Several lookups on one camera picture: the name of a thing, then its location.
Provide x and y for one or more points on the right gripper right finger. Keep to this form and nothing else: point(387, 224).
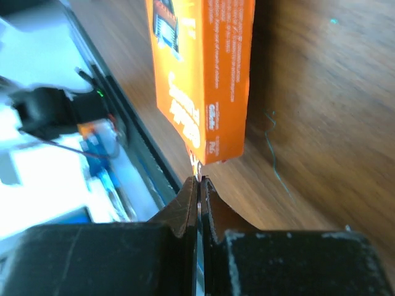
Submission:
point(240, 259)

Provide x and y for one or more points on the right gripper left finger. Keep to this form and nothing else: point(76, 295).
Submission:
point(156, 257)

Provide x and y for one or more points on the orange Gillette razor pack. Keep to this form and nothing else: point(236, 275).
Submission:
point(201, 55)

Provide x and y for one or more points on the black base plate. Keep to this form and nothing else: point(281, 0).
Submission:
point(116, 46)

